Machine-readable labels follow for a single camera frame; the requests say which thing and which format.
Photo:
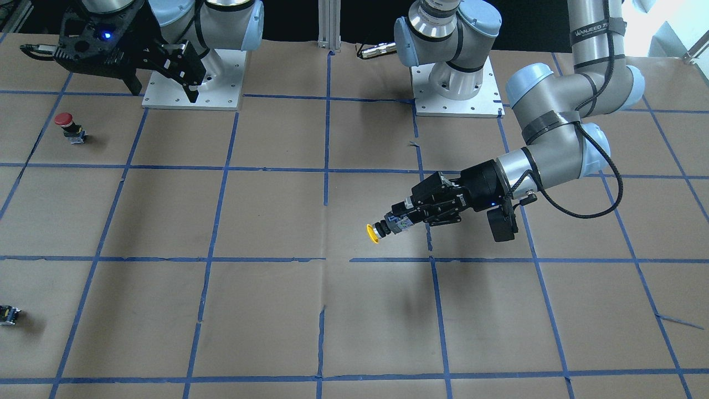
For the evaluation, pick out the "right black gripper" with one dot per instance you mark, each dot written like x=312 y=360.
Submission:
x=139 y=34

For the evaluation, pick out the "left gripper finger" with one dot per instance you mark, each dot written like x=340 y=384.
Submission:
x=435 y=189
x=431 y=214

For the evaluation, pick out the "yellow push button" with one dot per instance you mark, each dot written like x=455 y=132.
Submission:
x=389 y=224

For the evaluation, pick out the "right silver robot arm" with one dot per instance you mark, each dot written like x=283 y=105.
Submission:
x=179 y=40

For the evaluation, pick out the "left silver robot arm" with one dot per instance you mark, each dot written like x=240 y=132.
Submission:
x=456 y=37

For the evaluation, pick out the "red push button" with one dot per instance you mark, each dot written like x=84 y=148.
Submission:
x=75 y=133

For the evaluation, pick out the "black button at edge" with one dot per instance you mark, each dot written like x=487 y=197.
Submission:
x=9 y=315

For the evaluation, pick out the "brown paper table cover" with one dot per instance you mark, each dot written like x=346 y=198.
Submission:
x=218 y=254

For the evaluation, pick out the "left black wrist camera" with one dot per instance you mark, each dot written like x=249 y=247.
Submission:
x=502 y=221

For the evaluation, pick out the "aluminium frame post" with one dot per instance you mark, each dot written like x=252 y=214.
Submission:
x=329 y=25

